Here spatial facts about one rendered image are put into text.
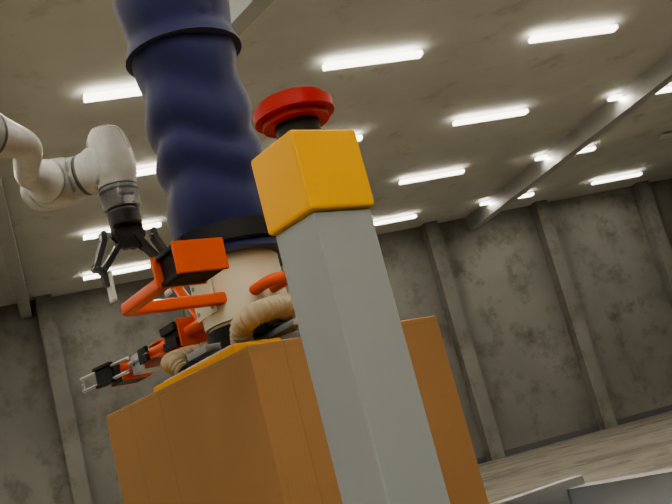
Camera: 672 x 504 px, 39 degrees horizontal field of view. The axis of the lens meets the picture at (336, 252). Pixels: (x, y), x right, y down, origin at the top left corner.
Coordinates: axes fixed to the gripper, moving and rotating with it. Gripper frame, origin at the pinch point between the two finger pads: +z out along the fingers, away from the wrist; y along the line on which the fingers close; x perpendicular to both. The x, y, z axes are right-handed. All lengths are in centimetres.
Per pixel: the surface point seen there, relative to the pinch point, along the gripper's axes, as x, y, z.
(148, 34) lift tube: -48, -9, -40
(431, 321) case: -71, 21, 28
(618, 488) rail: -90, 33, 63
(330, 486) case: -71, -8, 51
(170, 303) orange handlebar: -48, -17, 14
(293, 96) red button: -140, -47, 19
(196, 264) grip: -77, -26, 15
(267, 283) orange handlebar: -56, -1, 14
